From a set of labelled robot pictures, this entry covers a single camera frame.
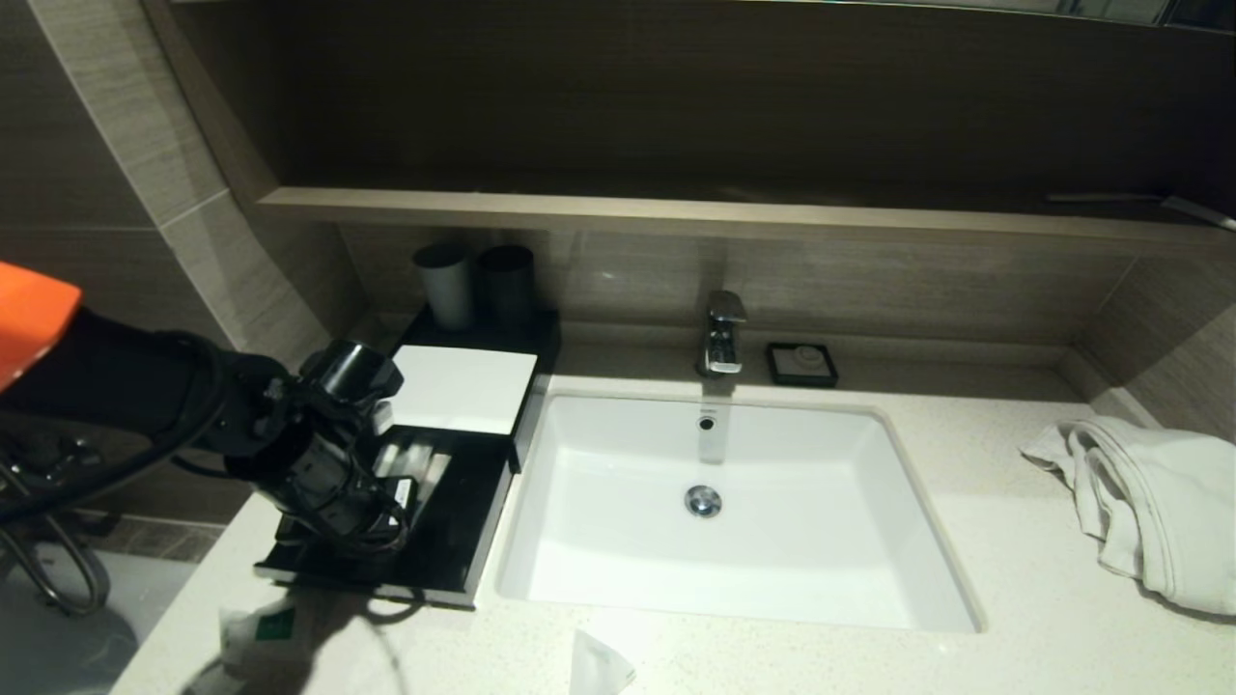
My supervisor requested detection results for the black box drawer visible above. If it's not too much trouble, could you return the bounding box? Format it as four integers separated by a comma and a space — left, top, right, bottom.
253, 430, 518, 609

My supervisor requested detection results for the sachet with green label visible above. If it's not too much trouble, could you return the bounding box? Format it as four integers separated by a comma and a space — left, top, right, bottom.
220, 600, 312, 681

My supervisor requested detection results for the black soap dish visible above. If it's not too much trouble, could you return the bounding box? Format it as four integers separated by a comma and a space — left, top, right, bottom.
765, 343, 839, 390

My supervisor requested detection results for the wooden wall shelf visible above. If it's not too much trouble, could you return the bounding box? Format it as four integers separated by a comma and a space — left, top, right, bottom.
256, 186, 1236, 254

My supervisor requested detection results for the white flat sheet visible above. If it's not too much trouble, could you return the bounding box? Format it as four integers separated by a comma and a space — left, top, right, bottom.
391, 346, 540, 437

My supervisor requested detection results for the white towel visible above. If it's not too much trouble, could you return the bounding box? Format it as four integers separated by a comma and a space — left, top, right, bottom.
1017, 416, 1236, 617

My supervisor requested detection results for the chrome faucet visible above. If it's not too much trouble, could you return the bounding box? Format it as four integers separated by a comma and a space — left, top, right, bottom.
697, 292, 748, 379

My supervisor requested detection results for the grey cup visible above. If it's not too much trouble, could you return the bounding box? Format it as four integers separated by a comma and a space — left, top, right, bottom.
413, 243, 477, 332

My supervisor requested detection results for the dark brown cup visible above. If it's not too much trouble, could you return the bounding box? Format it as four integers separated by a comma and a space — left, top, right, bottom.
478, 244, 537, 331

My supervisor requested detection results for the wall mirror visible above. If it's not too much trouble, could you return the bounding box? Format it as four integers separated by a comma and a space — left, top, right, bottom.
821, 0, 1236, 30

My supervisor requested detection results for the white ceramic sink basin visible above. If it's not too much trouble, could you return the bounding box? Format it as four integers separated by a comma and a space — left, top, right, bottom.
496, 391, 986, 635

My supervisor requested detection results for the long clear plastic packet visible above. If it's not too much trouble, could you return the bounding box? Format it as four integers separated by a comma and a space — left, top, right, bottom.
372, 434, 455, 488

